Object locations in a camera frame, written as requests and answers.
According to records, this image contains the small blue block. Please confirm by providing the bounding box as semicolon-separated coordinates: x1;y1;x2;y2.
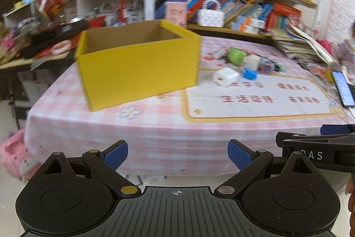
242;67;258;80

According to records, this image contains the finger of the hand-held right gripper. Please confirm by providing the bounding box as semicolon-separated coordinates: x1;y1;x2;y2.
276;131;355;146
320;124;355;136

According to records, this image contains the pink checkered tablecloth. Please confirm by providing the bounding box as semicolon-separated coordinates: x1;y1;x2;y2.
25;34;355;179

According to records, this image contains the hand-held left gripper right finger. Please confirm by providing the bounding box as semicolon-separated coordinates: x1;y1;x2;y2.
215;139;316;197

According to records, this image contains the small white cube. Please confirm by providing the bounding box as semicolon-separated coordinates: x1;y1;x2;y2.
245;54;261;69

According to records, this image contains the white charger cube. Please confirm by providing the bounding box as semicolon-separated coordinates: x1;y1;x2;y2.
213;68;239;88

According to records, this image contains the person's right hand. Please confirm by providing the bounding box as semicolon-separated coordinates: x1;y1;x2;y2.
345;173;355;220

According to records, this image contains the pink plush bag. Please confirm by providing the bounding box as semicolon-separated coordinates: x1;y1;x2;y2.
0;127;42;182

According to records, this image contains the black long case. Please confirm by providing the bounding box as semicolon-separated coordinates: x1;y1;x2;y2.
21;19;89;58

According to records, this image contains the pink card box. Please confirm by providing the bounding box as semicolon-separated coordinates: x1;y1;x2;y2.
165;2;187;26

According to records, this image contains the green round toy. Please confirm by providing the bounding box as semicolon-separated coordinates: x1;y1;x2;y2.
226;48;247;65

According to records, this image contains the pink plush toy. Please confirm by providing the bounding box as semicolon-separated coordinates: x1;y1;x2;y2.
310;65;330;77

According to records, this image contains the light patterned cloth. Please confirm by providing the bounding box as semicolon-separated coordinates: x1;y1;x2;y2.
336;21;355;66

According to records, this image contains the stack of red boxes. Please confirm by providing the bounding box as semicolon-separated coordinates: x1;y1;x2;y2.
266;2;302;30

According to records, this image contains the stack of white orange boxes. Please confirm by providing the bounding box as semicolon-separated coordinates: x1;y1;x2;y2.
230;15;265;33

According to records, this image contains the pink wall poster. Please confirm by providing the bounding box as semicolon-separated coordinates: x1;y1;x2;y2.
326;0;355;43

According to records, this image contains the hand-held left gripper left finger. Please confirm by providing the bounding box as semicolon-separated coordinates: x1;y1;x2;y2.
41;140;141;197

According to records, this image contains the red bottle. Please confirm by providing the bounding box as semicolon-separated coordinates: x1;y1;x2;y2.
118;0;126;24

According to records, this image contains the white pearl handbag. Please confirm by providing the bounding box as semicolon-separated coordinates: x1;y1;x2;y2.
197;0;225;27

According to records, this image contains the yellow cardboard box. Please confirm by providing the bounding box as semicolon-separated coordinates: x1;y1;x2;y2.
73;19;201;112

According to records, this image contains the row of leaning books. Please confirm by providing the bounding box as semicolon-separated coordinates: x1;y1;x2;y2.
155;0;274;24

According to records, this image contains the black smartphone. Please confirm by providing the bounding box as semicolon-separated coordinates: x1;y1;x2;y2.
331;70;355;108

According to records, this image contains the stack of newspapers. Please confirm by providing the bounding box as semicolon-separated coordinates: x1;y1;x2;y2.
273;24;341;69

